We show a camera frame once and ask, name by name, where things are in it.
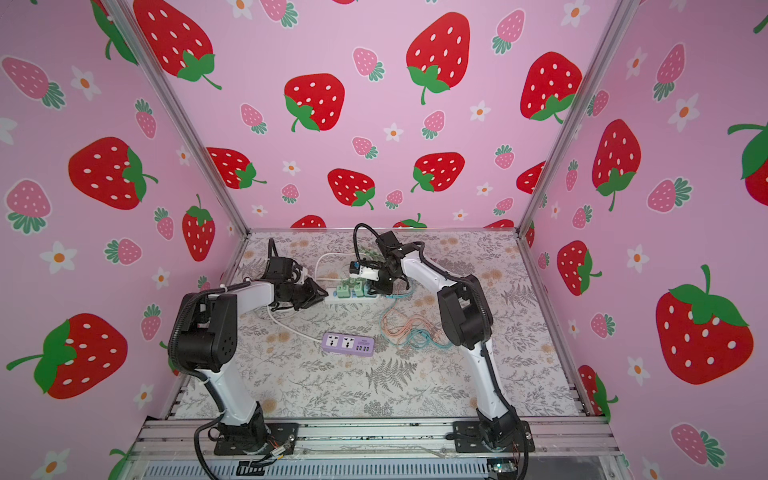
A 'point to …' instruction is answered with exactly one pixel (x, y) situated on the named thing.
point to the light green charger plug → (343, 292)
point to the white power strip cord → (289, 331)
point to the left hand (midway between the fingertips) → (328, 294)
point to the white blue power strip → (368, 296)
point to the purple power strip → (353, 344)
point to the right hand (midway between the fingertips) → (369, 287)
